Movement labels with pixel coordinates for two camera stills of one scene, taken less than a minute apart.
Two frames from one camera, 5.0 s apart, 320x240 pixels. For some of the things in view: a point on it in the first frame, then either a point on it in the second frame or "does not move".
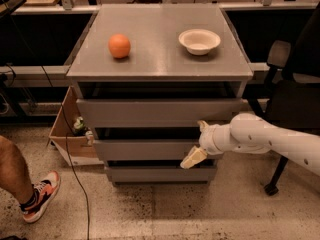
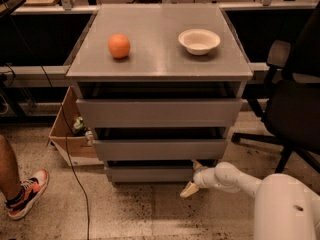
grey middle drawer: [147, 150] does not move
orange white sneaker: [42, 193] → [31, 189]
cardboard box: [77, 150] does not move
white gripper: [209, 140] → [200, 177]
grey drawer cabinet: [145, 78] does not move
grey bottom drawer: [162, 175] does not move
